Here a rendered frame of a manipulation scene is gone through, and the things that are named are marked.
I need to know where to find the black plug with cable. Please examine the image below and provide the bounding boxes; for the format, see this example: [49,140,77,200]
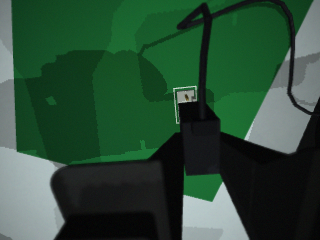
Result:
[177,0,320,176]

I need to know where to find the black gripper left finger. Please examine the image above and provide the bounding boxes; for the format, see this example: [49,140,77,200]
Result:
[49,132,184,240]

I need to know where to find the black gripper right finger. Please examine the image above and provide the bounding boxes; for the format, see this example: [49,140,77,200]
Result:
[220,132,320,240]

